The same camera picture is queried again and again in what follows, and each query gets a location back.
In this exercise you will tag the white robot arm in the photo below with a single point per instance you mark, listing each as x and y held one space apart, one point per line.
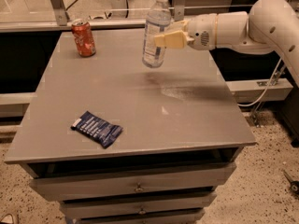
271 25

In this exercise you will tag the grey drawer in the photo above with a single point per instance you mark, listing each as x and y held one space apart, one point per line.
188 216
132 182
139 205

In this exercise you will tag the black caster wheel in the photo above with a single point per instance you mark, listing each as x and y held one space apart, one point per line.
294 185

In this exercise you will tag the blue rxbar wrapper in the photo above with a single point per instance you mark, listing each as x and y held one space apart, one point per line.
97 129

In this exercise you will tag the grey drawer cabinet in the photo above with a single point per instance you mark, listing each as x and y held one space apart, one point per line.
179 114

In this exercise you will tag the top grey drawer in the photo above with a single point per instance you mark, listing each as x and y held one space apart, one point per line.
132 182

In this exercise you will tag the bottom grey drawer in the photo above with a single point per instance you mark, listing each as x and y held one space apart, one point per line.
188 216

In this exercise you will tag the metal window rail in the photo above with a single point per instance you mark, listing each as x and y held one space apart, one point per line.
40 26

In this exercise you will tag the orange soda can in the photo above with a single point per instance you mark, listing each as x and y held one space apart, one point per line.
83 35

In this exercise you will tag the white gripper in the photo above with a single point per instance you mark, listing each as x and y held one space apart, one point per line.
202 32

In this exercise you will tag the clear plastic water bottle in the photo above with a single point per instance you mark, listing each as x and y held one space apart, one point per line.
157 21

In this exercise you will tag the middle grey drawer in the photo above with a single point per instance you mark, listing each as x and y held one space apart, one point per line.
139 205

